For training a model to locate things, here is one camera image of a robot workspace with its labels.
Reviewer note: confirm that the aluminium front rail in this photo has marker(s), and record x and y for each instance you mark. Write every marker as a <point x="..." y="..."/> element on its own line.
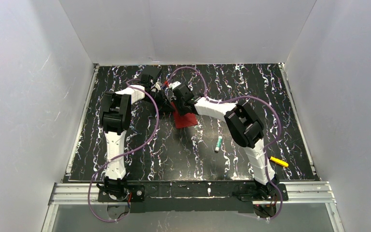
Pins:
<point x="298" y="191"/>

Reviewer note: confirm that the green white glue stick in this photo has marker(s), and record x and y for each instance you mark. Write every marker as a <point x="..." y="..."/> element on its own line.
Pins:
<point x="218" y="144"/>

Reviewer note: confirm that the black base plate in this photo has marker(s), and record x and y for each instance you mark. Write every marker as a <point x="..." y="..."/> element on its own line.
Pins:
<point x="257" y="192"/>
<point x="122" y="193"/>

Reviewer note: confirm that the black flat box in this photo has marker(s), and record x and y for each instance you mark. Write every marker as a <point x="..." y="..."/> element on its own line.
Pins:
<point x="152" y="72"/>

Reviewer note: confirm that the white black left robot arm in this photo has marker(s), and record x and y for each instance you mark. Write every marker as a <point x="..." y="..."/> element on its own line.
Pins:
<point x="115" y="119"/>

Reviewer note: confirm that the red paper envelope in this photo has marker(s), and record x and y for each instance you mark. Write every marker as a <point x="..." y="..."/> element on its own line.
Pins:
<point x="188" y="120"/>

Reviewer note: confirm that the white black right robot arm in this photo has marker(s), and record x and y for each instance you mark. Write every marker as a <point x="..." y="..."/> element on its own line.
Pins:
<point x="244" y="125"/>

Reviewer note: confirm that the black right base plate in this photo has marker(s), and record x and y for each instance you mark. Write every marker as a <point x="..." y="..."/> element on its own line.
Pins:
<point x="257" y="192"/>

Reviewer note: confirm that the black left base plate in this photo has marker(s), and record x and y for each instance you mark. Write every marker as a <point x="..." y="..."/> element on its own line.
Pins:
<point x="122" y="193"/>

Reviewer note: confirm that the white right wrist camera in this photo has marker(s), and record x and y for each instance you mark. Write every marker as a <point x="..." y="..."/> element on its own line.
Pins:
<point x="174" y="85"/>

